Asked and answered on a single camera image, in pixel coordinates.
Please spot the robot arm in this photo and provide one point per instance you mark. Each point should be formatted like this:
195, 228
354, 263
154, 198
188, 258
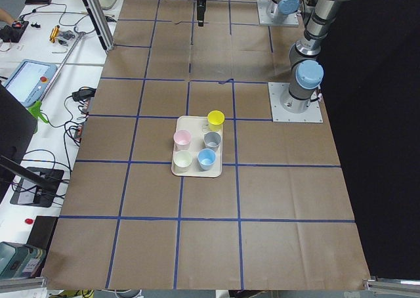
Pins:
307, 73
277, 9

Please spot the yellow plastic cup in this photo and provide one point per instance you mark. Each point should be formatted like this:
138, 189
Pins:
215, 119

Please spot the pink plastic cup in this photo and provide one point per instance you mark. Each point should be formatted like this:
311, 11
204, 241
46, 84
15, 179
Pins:
182, 139

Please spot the grey plastic cup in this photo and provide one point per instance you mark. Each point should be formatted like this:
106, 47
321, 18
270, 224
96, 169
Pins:
212, 140

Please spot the blue plastic cup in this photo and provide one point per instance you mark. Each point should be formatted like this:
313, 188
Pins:
206, 159

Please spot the pale green plastic cup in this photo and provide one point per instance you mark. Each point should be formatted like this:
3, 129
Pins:
182, 161

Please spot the black power adapter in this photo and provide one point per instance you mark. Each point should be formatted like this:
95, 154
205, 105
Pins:
83, 94

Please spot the cream plastic tray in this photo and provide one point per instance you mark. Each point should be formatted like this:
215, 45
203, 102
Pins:
198, 127

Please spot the yellow metal tool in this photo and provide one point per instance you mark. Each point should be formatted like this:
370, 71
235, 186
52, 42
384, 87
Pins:
54, 33

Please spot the black smartphone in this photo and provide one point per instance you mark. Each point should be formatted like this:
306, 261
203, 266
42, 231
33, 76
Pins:
38, 2

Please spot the blue teach pendant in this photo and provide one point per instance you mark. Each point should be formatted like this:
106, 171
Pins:
29, 80

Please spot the green spray bottle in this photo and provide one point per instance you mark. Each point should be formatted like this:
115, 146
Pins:
35, 111

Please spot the black monitor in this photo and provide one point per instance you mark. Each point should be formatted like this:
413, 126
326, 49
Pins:
17, 128

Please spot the black monitor base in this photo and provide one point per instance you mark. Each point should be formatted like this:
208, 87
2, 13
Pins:
27, 193

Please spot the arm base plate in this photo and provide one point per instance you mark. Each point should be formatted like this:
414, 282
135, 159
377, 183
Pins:
286, 109
291, 21

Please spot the aluminium frame post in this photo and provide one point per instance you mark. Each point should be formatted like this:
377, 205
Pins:
100, 24

